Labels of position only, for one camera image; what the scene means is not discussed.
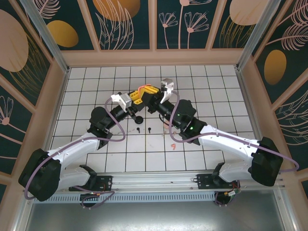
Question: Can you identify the white slotted cable duct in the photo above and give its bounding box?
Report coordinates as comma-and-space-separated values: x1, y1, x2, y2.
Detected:
48, 193, 217, 203

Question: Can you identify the dark panel with golden ovals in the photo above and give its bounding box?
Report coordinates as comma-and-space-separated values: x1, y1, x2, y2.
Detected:
254, 0, 308, 104
36, 0, 95, 51

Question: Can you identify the dark panel with leaf drawing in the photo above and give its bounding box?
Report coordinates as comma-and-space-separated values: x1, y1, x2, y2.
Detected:
86, 0, 150, 51
274, 85, 308, 172

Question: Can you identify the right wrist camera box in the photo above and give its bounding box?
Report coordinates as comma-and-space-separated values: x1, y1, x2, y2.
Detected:
160, 77, 175, 104

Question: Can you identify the aluminium corner post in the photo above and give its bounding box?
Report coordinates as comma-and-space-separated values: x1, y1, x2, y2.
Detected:
236, 0, 278, 71
19, 0, 71, 74

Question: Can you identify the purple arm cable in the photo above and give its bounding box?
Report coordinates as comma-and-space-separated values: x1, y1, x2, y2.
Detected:
169, 90, 300, 174
24, 97, 126, 200

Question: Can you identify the short purple base cable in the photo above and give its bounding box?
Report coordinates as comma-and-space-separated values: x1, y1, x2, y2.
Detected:
215, 191, 231, 207
80, 189, 118, 210

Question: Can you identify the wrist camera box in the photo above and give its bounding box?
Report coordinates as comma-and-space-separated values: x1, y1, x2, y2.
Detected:
160, 77, 175, 104
110, 92, 132, 112

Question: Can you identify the aluminium side rail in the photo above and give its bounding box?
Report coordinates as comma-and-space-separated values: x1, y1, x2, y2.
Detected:
36, 68, 71, 175
236, 68, 274, 174

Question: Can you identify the dark panel with beige circle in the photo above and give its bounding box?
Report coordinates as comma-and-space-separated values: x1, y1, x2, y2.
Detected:
0, 0, 53, 108
211, 0, 263, 49

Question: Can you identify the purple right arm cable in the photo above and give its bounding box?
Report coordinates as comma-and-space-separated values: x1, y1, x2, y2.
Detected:
169, 90, 300, 174

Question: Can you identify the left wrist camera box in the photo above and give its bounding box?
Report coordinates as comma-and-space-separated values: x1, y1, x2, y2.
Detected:
110, 92, 132, 112

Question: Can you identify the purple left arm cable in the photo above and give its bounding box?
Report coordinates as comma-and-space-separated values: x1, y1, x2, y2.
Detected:
24, 97, 126, 200

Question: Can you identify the dark panel with pink flowers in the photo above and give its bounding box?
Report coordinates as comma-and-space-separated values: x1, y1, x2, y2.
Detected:
0, 73, 34, 174
156, 0, 221, 50

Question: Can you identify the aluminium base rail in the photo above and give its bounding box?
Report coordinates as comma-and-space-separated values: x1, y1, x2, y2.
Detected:
57, 173, 286, 193

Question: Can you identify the grey metal sheet panel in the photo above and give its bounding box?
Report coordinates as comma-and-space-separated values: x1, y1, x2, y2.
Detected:
14, 190, 295, 231

